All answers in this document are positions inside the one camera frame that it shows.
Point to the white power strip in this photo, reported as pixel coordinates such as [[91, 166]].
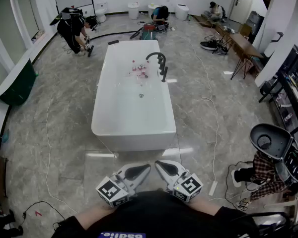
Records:
[[213, 188]]

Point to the pile of red-label bottles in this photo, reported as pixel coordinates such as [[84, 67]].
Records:
[[139, 71]]

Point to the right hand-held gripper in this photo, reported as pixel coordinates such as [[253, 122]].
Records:
[[187, 187]]

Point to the white toilet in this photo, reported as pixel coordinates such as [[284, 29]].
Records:
[[152, 9], [133, 10], [181, 12], [101, 12]]

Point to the person's left forearm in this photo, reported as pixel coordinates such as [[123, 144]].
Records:
[[94, 213]]

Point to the wooden floor platform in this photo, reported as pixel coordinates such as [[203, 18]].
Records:
[[206, 21]]

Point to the person's right forearm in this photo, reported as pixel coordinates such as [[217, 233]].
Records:
[[208, 206]]

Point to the white bathtub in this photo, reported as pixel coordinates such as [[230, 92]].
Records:
[[134, 113]]

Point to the dark green bathtub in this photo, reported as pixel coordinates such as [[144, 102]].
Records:
[[17, 83]]

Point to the white paper sheet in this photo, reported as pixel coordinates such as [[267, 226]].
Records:
[[227, 72]]

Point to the wooden table with black legs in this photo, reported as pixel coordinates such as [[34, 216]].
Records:
[[243, 43]]

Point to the round floor disc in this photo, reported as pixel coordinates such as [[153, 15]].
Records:
[[208, 45]]

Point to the white door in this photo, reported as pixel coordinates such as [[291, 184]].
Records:
[[241, 2]]

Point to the black shelf rack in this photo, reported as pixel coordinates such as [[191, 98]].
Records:
[[288, 88]]

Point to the black flat mat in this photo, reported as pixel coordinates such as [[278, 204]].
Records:
[[113, 42]]

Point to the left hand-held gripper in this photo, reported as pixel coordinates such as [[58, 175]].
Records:
[[111, 192]]

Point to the person's black t-shirt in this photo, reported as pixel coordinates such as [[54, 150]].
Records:
[[159, 214]]

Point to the black curved faucet spout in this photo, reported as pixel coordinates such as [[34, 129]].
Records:
[[155, 53]]

